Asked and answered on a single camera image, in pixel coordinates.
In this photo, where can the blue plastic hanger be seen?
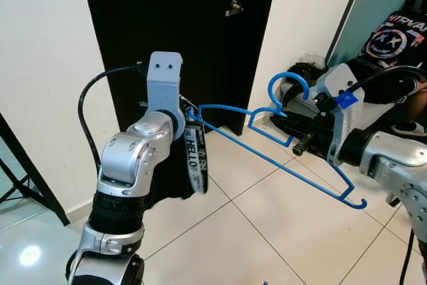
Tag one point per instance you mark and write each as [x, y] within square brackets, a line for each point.
[267, 156]

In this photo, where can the black garment with white band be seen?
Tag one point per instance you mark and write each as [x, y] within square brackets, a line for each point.
[167, 181]

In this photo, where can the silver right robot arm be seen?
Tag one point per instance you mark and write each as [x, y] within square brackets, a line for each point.
[393, 158]

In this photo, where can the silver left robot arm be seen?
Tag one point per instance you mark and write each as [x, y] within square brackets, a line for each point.
[127, 158]

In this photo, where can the grey bench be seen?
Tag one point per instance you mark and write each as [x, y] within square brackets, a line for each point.
[373, 117]

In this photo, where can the black door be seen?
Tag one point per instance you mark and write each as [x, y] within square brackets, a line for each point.
[200, 38]

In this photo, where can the seated person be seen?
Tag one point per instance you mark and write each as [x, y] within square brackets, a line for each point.
[393, 38]

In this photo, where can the black tripod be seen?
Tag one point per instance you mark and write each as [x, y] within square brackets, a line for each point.
[40, 179]

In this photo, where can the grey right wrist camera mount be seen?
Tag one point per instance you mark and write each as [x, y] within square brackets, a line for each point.
[347, 125]

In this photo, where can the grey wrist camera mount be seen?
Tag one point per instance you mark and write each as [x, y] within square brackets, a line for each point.
[347, 125]
[163, 78]

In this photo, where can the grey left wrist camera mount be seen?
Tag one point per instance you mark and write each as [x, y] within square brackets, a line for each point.
[163, 78]

